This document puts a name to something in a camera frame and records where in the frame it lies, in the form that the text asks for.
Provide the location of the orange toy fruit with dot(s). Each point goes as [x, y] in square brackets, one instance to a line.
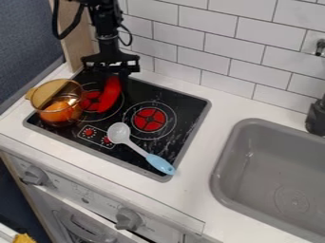
[59, 112]

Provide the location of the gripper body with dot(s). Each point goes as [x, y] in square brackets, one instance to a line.
[111, 61]

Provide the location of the wooden board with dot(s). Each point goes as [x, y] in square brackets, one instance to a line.
[78, 41]

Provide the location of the clear orange pot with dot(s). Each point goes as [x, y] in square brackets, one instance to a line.
[51, 91]

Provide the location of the toy sink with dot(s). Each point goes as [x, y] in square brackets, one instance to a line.
[275, 177]

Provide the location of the tap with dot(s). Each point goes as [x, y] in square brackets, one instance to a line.
[316, 117]

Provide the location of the red toy chili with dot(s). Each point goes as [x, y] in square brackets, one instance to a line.
[111, 93]

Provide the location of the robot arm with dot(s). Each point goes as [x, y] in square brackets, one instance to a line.
[106, 19]

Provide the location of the toy stove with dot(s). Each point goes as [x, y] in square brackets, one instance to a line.
[169, 107]

